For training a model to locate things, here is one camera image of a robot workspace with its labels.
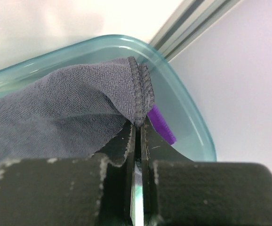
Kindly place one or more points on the teal transparent plastic tray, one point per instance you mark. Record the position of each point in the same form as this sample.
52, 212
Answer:
170, 96

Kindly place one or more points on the right aluminium corner post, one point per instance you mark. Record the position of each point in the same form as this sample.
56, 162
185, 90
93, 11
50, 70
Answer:
188, 22

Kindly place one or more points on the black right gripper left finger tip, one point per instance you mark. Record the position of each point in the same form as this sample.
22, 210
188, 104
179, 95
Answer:
94, 191

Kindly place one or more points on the purple microfiber towel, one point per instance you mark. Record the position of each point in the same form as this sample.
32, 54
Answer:
160, 125

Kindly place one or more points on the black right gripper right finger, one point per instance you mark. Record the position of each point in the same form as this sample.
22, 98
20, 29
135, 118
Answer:
180, 192

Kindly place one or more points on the dark blue-grey towel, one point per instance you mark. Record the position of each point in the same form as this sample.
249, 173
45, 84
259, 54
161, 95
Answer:
74, 111

